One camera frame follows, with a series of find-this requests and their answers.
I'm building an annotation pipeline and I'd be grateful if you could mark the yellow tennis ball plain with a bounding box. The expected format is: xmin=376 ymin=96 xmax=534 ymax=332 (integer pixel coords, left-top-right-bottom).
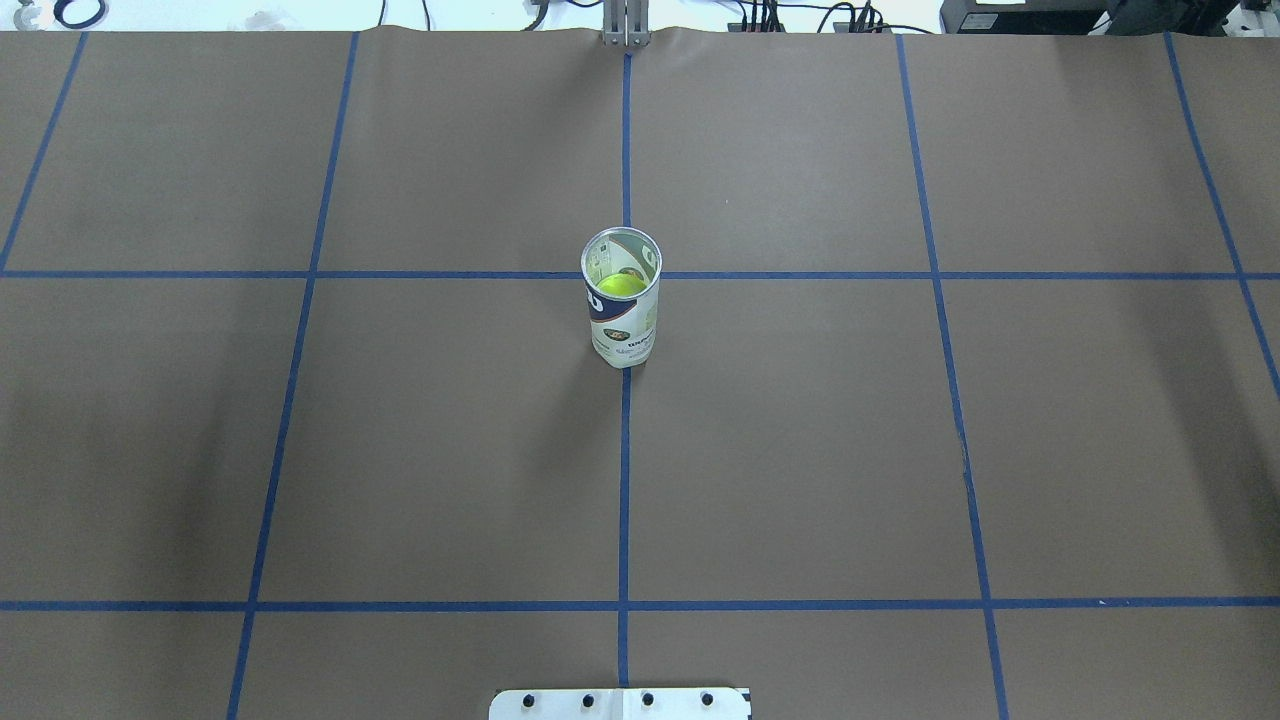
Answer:
xmin=596 ymin=272 xmax=648 ymax=299

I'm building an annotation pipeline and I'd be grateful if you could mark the clear tennis ball can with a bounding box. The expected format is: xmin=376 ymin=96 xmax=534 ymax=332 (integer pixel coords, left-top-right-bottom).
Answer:
xmin=580 ymin=227 xmax=663 ymax=369

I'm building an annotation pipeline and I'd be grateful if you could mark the black box with label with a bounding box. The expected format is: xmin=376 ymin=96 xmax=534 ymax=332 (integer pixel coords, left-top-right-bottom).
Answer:
xmin=938 ymin=1 xmax=1108 ymax=36

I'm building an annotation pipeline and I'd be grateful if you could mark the aluminium frame post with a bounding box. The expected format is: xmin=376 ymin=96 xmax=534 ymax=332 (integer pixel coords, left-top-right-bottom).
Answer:
xmin=602 ymin=0 xmax=652 ymax=49

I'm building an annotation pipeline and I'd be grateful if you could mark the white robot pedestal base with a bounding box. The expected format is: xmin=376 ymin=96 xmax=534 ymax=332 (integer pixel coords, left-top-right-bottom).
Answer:
xmin=488 ymin=687 xmax=753 ymax=719

